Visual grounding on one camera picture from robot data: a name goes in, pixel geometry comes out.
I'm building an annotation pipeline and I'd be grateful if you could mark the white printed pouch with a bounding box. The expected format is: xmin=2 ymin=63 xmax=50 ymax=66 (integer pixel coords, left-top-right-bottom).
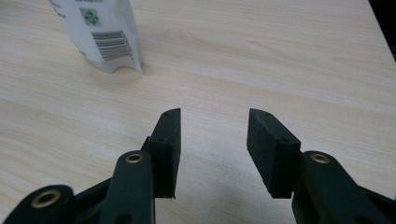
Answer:
xmin=49 ymin=0 xmax=145 ymax=75

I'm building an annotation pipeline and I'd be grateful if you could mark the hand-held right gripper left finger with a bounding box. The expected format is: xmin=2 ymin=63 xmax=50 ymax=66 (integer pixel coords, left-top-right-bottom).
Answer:
xmin=141 ymin=107 xmax=182 ymax=200

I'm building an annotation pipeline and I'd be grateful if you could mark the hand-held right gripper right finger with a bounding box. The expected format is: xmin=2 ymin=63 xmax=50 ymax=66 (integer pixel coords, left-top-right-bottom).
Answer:
xmin=246 ymin=107 xmax=302 ymax=200

